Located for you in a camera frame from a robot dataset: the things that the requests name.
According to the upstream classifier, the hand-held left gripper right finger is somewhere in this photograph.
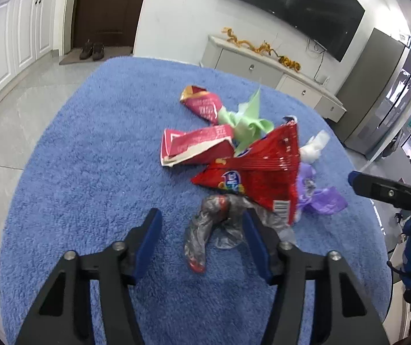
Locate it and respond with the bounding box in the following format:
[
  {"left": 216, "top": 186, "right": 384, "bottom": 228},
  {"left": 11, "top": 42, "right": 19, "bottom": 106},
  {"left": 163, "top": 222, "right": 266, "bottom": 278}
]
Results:
[{"left": 241, "top": 208, "right": 391, "bottom": 345}]

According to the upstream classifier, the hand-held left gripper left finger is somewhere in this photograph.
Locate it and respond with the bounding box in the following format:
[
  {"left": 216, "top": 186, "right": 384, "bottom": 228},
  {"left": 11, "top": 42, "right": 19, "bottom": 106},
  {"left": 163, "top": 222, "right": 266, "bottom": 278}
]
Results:
[{"left": 15, "top": 208, "right": 163, "bottom": 345}]

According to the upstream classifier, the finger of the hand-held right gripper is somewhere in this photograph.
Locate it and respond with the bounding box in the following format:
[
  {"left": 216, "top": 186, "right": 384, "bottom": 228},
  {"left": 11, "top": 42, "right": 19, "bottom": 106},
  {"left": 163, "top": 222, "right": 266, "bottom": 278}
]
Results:
[{"left": 348, "top": 170, "right": 411, "bottom": 218}]

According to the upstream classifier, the clear plastic bag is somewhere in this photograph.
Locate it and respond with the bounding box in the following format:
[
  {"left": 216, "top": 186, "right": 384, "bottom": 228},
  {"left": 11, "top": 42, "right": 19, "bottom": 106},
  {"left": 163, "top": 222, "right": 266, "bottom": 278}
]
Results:
[{"left": 184, "top": 193, "right": 297, "bottom": 274}]

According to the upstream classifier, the purple plastic wrapper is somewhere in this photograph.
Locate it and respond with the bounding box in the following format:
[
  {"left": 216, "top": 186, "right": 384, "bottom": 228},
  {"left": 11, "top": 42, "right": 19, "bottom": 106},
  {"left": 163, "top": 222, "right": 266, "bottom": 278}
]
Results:
[{"left": 295, "top": 162, "right": 348, "bottom": 216}]

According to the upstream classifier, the red snack bag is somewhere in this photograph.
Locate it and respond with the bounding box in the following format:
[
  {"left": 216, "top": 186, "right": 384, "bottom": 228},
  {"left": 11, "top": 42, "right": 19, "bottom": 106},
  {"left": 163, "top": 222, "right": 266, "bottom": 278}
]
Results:
[{"left": 191, "top": 117, "right": 303, "bottom": 225}]

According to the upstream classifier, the white tissue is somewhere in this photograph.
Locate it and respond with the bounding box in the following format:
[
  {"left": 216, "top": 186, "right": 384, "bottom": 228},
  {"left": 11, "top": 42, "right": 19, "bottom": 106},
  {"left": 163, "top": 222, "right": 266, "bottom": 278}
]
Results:
[{"left": 299, "top": 130, "right": 331, "bottom": 162}]

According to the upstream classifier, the torn red paper carton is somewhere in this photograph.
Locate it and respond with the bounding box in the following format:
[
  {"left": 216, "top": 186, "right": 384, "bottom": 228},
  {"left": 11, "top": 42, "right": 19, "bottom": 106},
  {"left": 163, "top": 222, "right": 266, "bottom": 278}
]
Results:
[{"left": 159, "top": 124, "right": 235, "bottom": 168}]

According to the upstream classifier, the green paper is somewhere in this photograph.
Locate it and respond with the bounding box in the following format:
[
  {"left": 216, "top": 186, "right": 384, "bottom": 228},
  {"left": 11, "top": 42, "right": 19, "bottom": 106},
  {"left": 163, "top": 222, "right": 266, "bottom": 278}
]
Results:
[{"left": 217, "top": 88, "right": 275, "bottom": 153}]

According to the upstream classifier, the grey refrigerator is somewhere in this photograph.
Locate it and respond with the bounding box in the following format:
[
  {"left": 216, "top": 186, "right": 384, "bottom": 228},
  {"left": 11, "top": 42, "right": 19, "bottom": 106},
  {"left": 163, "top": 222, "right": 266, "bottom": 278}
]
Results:
[{"left": 336, "top": 28, "right": 411, "bottom": 160}]

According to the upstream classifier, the blue fluffy rug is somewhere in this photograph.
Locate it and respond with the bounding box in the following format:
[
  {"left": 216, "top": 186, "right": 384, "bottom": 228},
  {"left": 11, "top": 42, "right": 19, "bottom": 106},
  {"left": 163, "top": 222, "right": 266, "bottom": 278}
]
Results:
[{"left": 0, "top": 57, "right": 394, "bottom": 345}]

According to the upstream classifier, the golden tiger figurine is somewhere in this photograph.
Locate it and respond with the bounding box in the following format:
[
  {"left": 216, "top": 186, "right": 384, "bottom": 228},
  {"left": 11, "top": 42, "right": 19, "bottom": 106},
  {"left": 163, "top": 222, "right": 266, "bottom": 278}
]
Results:
[{"left": 278, "top": 55, "right": 302, "bottom": 72}]

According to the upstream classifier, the white television cabinet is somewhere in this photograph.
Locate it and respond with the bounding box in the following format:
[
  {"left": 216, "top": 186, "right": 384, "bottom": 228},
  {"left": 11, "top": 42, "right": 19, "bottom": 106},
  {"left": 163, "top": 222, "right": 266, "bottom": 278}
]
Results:
[{"left": 201, "top": 35, "right": 347, "bottom": 123}]

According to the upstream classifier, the short golden dragon figurine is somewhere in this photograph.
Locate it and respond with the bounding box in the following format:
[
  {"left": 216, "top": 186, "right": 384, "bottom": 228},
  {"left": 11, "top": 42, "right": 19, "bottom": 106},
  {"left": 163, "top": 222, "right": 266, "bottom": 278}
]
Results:
[{"left": 254, "top": 39, "right": 280, "bottom": 57}]

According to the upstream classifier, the long golden dragon figurine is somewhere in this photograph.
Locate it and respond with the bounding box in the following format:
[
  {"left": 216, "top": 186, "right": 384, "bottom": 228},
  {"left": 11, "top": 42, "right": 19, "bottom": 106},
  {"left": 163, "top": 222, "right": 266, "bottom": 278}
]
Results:
[{"left": 221, "top": 27, "right": 255, "bottom": 49}]

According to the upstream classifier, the brown entrance door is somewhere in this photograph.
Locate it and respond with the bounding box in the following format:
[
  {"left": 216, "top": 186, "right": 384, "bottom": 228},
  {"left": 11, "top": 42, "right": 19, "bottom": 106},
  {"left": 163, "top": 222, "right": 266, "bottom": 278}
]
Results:
[{"left": 72, "top": 0, "right": 152, "bottom": 49}]

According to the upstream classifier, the white floor cabinet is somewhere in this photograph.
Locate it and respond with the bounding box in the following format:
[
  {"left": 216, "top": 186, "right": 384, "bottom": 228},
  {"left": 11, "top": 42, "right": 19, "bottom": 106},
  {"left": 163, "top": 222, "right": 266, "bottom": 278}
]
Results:
[{"left": 0, "top": 0, "right": 58, "bottom": 116}]

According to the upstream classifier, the black television cable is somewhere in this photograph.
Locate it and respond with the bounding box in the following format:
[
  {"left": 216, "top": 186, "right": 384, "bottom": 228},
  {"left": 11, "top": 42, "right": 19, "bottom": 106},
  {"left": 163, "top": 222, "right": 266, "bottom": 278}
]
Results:
[{"left": 308, "top": 38, "right": 326, "bottom": 80}]

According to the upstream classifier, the black wall television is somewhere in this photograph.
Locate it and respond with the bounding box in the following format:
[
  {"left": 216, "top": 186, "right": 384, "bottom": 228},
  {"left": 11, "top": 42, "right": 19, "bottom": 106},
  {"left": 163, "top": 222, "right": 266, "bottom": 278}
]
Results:
[{"left": 214, "top": 0, "right": 366, "bottom": 62}]

